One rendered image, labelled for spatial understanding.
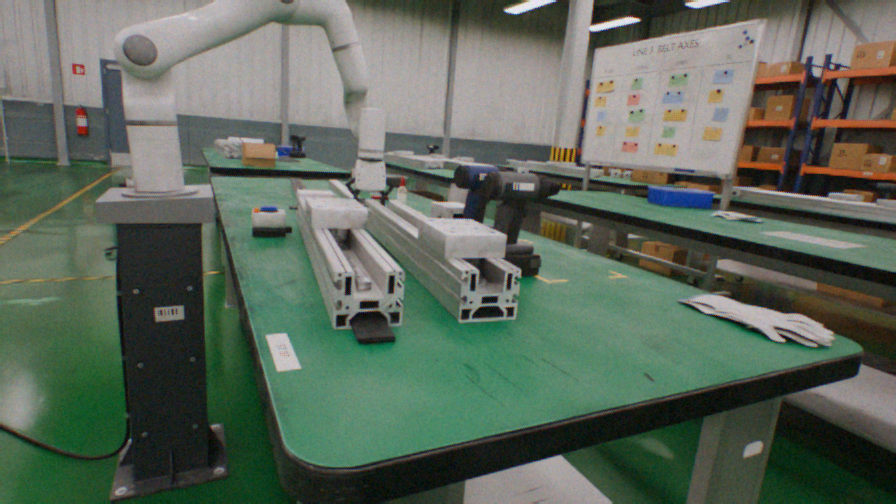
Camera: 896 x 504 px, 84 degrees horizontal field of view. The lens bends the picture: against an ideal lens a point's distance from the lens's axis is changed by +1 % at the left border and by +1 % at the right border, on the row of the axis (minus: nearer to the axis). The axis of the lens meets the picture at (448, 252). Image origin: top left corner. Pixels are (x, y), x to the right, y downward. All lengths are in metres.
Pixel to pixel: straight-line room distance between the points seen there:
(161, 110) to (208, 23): 0.26
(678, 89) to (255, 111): 9.93
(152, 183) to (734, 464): 1.48
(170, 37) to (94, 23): 11.14
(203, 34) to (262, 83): 11.03
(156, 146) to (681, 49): 3.60
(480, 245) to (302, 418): 0.43
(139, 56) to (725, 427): 1.48
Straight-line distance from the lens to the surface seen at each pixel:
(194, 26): 1.57
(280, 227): 1.33
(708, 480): 1.03
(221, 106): 12.45
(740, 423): 1.02
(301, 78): 12.69
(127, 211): 1.52
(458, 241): 0.81
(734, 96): 3.93
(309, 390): 0.57
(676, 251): 5.01
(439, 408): 0.54
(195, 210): 1.51
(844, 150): 11.07
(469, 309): 0.78
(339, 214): 1.01
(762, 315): 1.02
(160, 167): 1.55
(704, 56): 4.14
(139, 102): 1.56
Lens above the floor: 1.05
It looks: 13 degrees down
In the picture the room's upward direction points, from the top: 5 degrees clockwise
